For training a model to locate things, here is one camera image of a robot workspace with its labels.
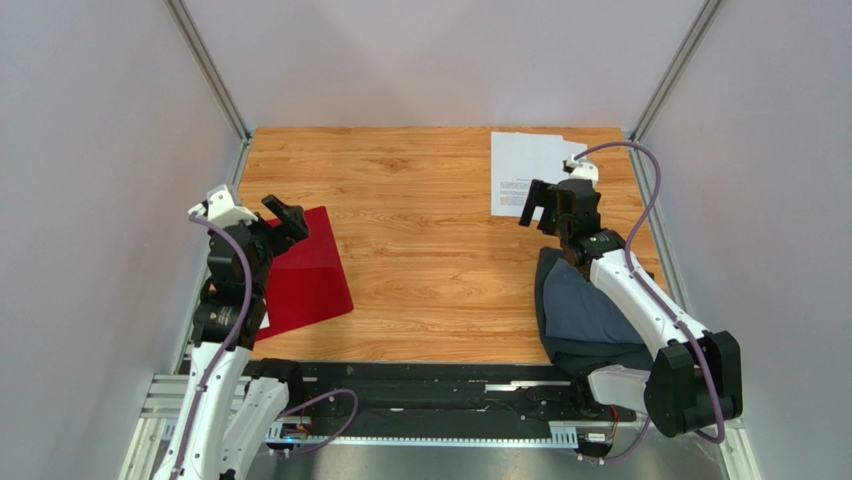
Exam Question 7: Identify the top white printed paper sheet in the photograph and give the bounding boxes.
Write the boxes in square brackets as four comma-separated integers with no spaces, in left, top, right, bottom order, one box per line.
[490,132,569,218]

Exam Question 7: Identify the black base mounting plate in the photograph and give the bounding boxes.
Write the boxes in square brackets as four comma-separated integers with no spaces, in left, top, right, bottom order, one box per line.
[290,361,634,420]

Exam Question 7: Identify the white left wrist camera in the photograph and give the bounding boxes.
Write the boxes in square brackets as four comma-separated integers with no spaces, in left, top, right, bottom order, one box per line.
[188,184,260,228]

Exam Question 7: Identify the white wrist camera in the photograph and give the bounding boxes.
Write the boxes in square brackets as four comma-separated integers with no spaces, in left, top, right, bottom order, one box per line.
[188,184,260,228]
[563,157,600,187]

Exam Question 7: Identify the dark blue folded cloth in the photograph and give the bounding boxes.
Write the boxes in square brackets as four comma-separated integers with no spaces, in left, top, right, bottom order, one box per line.
[533,247,653,374]

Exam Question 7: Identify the right aluminium corner post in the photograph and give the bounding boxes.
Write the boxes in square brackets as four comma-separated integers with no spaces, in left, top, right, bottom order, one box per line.
[629,0,725,143]

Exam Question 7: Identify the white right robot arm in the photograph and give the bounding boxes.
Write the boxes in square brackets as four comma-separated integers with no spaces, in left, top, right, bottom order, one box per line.
[519,179,743,443]

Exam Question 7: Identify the left aluminium corner post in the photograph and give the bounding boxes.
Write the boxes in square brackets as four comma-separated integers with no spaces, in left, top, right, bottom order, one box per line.
[164,0,252,145]

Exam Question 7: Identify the lower white paper sheet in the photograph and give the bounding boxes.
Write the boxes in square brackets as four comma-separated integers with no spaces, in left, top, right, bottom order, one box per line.
[515,132,588,169]

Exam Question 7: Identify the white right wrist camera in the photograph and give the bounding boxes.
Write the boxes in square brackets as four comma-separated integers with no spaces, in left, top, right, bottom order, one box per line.
[563,157,600,187]

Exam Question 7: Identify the aluminium frame rail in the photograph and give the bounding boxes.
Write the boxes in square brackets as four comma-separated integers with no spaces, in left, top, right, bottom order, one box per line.
[117,373,763,480]

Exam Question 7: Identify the aluminium corner post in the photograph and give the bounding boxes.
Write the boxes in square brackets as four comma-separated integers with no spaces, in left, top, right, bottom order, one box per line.
[164,0,252,145]
[629,0,725,143]

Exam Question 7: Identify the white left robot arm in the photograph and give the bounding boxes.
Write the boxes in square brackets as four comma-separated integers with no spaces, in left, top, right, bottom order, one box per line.
[153,186,310,479]

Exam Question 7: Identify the red plastic folder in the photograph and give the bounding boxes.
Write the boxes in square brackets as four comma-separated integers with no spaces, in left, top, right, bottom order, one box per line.
[257,207,354,340]

